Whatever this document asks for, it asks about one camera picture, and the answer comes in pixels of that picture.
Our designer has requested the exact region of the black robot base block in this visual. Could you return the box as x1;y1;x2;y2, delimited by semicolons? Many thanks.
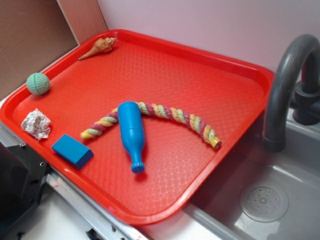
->
0;144;48;239

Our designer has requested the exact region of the blue plastic bottle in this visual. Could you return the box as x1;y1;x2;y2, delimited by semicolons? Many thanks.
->
117;101;145;174

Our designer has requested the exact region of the red plastic tray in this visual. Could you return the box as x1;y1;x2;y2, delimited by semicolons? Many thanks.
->
0;29;274;226

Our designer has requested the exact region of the blue rectangular block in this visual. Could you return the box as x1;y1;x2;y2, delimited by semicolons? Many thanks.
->
51;134;94;169

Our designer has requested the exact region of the orange spiral seashell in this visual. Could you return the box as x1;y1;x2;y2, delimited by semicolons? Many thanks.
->
78;37;117;61

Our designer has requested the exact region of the grey plastic sink basin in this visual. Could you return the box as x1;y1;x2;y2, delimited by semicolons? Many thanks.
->
184;116;320;240

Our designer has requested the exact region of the crumpled white paper ball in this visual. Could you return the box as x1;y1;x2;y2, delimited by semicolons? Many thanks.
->
21;108;52;141

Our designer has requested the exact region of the green textured ball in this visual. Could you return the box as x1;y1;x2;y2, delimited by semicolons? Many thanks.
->
26;72;50;96

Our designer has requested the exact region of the sink drain strainer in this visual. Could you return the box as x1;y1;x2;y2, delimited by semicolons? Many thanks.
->
239;181;289;223

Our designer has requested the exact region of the grey curved faucet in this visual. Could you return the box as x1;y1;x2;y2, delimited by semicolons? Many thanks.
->
262;34;320;153

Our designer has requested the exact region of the brown cardboard panel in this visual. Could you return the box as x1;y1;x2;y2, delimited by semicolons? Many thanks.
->
0;0;108;99

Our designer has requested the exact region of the multicolour twisted rope toy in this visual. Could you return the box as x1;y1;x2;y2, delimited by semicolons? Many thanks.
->
80;102;222;150

